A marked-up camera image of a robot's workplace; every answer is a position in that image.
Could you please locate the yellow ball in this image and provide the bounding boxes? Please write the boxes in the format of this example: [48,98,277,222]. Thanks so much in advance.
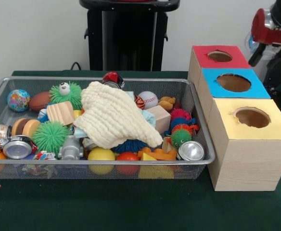
[88,147,116,175]

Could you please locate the bag of coloured spiky balls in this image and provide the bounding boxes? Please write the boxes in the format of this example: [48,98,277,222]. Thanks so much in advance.
[166,108,199,148]

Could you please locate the plain wooden cube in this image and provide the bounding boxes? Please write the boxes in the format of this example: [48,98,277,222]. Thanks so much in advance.
[145,105,171,135]

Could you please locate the plain green spiky ball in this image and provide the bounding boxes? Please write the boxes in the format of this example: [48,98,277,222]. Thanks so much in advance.
[32,120,71,157]

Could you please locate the small globe ball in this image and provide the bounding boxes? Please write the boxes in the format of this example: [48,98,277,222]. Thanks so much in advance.
[6,89,30,113]

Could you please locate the red orange ball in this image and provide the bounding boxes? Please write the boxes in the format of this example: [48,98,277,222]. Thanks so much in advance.
[116,152,140,175]

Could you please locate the clear mesh bin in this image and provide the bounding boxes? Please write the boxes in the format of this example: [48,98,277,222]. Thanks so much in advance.
[0,76,216,180]

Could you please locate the green spiky ball with eyes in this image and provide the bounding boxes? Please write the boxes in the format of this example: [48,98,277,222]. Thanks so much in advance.
[49,81,82,109]

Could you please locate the white baseball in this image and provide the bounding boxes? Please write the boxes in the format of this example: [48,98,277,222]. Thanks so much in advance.
[138,91,159,110]

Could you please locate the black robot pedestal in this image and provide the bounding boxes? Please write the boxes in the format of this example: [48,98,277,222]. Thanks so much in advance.
[79,0,180,72]

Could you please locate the cream knitted cloth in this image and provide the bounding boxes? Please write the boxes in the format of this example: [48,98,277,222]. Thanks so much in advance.
[74,81,164,149]

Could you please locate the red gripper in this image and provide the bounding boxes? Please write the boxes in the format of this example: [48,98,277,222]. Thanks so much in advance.
[249,8,281,67]

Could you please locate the wooden box with three holes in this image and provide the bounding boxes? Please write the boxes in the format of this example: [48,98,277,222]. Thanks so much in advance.
[187,46,281,192]

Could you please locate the red black can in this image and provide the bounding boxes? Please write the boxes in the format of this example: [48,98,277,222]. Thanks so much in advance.
[102,72,125,90]

